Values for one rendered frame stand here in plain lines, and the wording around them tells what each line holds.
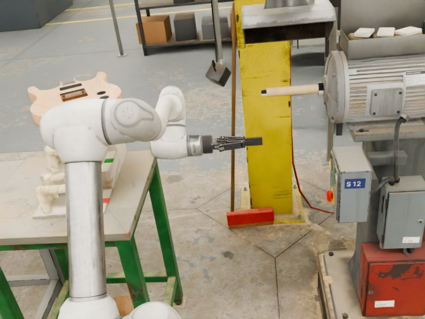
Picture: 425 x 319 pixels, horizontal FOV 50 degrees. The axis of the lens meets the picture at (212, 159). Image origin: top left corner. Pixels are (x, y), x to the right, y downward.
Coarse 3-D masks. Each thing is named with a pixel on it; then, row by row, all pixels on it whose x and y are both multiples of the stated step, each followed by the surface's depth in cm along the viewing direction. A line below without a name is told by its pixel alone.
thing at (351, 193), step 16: (336, 160) 145; (352, 160) 144; (336, 176) 143; (352, 176) 140; (368, 176) 139; (336, 192) 145; (352, 192) 143; (368, 192) 142; (336, 208) 147; (352, 208) 146; (368, 208) 146
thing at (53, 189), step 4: (64, 184) 163; (36, 188) 164; (40, 188) 163; (44, 188) 163; (48, 188) 163; (52, 188) 163; (56, 188) 162; (60, 188) 162; (64, 188) 162; (36, 192) 163; (40, 192) 163; (44, 192) 163; (48, 192) 163; (52, 192) 163; (56, 192) 163; (60, 192) 163; (64, 192) 163
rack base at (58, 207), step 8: (104, 192) 176; (112, 192) 177; (56, 200) 175; (64, 200) 175; (56, 208) 170; (64, 208) 170; (104, 208) 167; (32, 216) 167; (40, 216) 167; (48, 216) 167; (56, 216) 167; (64, 216) 167
